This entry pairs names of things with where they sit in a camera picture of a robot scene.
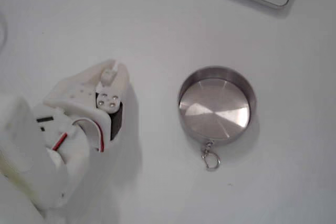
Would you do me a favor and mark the small white and blue box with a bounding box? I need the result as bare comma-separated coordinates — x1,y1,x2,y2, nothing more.
100,62,119,87

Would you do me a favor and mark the round metal bowl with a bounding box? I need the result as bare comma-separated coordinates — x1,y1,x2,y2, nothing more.
177,65,257,146

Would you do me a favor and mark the red white black servo wire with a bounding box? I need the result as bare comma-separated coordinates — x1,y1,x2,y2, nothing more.
51,120,106,154

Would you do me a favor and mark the metal key ring chain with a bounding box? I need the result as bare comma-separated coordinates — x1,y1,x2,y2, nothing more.
201,140,222,172

